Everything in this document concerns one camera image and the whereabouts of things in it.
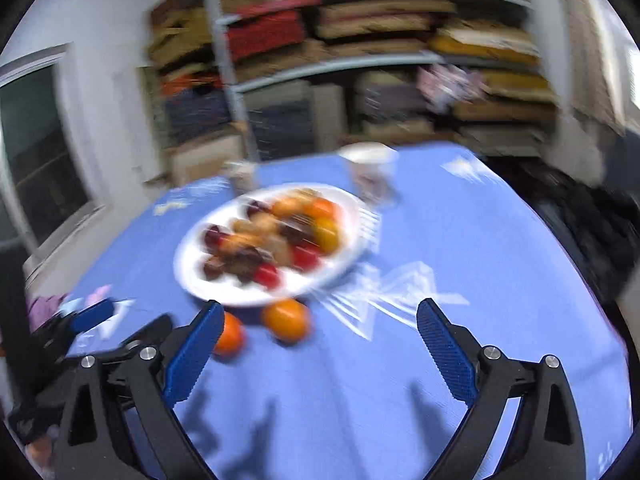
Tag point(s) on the black bag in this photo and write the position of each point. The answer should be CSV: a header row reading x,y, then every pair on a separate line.
x,y
575,220

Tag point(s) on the dark brown wrinkled fruit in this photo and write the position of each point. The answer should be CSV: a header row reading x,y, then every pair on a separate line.
x,y
212,269

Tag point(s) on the smooth yellow-orange citrus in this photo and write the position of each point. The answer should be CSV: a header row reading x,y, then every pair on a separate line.
x,y
326,234

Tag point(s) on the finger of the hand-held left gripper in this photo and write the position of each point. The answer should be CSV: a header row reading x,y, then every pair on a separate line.
x,y
92,315
150,329

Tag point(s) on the bright window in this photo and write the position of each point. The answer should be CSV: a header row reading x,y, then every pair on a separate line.
x,y
627,60

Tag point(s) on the pink plastic bag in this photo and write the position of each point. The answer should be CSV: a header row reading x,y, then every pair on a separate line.
x,y
445,85

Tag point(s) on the round orange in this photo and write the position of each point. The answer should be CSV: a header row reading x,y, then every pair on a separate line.
x,y
229,336
286,320

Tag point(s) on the blue printed tablecloth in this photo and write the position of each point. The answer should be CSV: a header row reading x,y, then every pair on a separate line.
x,y
390,360

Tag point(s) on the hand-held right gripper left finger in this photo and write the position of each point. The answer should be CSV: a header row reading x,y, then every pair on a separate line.
x,y
192,355

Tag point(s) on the white-framed dark window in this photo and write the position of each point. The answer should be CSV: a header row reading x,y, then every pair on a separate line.
x,y
35,150

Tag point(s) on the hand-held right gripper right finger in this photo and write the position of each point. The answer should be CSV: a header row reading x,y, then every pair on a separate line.
x,y
447,355

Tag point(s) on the large bumpy orange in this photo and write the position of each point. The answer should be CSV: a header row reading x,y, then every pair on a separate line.
x,y
320,208

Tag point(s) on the white oval plate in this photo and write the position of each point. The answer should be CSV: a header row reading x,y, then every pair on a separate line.
x,y
240,296

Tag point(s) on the white paper cup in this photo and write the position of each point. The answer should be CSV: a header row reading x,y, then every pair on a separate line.
x,y
372,170

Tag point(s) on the silver drink can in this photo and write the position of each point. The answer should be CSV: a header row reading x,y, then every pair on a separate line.
x,y
242,175

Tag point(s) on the red cherry tomato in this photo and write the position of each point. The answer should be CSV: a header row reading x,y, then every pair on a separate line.
x,y
266,274
305,256

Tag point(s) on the dark purple plum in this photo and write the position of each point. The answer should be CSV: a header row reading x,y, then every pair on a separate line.
x,y
214,236

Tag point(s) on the white metal shelf rack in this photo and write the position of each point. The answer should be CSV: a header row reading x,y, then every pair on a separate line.
x,y
227,55

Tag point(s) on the pink cloth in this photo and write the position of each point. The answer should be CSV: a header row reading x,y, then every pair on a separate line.
x,y
42,307

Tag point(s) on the stack of patterned gift boxes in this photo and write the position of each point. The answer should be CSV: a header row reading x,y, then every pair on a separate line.
x,y
195,110

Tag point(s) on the shelf pile of flat boxes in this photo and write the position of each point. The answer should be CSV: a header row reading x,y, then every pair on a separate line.
x,y
375,20

